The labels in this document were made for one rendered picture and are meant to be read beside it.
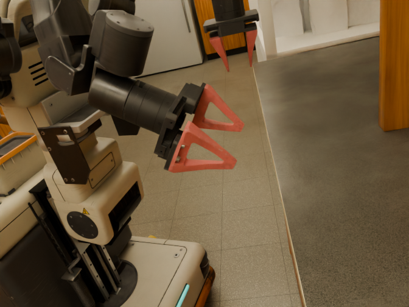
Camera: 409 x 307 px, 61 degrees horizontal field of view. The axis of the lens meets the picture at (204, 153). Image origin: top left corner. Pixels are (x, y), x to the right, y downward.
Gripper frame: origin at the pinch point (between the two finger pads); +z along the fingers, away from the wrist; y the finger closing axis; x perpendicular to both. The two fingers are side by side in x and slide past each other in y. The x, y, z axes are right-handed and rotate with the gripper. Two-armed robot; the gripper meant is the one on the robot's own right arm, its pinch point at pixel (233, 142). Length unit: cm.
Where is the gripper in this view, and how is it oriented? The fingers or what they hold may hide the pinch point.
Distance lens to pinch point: 46.6
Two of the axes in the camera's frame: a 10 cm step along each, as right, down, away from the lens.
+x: -3.3, 7.6, 5.6
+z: 9.2, 3.8, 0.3
